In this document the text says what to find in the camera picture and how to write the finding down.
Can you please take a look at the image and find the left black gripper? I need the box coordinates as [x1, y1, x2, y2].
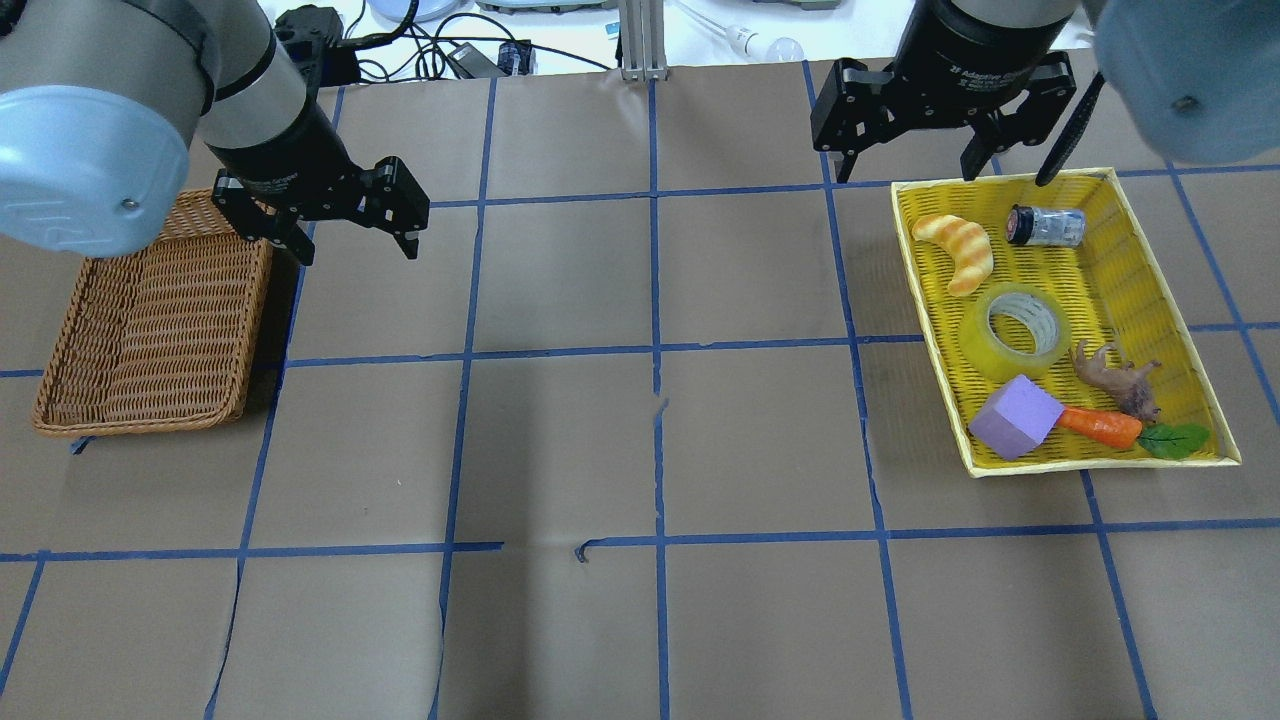
[212, 150, 431, 266]

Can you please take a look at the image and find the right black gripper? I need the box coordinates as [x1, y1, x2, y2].
[812, 1, 1078, 183]

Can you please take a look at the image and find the yellow clear tape roll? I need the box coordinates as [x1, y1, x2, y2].
[957, 282, 1073, 383]

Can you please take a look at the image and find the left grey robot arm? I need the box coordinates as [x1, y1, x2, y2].
[1, 1, 430, 265]

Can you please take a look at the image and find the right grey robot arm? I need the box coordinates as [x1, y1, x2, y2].
[810, 1, 1279, 186]

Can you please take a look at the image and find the toy croissant bread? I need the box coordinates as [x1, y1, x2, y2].
[910, 214, 995, 297]

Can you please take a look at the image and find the small clear jar black lid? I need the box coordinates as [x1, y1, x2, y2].
[1006, 205, 1085, 249]

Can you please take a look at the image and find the brown wicker basket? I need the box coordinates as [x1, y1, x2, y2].
[31, 190, 274, 438]

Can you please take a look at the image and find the white light bulb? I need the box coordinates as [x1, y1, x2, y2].
[721, 26, 806, 64]

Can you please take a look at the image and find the black power adapter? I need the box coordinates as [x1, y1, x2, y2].
[445, 40, 535, 79]

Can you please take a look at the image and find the yellow plastic tray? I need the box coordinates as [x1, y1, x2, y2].
[891, 168, 1242, 477]

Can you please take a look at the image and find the purple foam cube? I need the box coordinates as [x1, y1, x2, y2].
[968, 375, 1066, 461]

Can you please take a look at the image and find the brown toy animal figure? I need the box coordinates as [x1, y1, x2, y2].
[1071, 340, 1164, 424]

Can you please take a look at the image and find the orange toy carrot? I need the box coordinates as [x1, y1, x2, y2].
[1059, 406, 1212, 461]

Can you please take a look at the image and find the black device with cables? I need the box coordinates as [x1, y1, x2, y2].
[273, 4, 361, 96]

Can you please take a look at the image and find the aluminium frame post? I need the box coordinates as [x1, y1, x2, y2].
[617, 0, 669, 83]

